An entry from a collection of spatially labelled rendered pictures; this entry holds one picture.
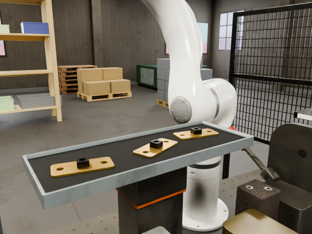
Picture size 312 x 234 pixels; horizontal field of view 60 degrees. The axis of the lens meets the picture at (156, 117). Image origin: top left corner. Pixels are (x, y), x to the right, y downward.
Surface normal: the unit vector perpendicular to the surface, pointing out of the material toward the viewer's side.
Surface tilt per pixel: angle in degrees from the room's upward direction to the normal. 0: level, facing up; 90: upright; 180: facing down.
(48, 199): 90
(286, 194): 0
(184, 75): 62
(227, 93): 66
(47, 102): 90
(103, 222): 0
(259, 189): 0
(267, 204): 90
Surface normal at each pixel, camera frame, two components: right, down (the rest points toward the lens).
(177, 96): -0.72, -0.17
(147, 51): 0.48, 0.22
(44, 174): 0.00, -0.97
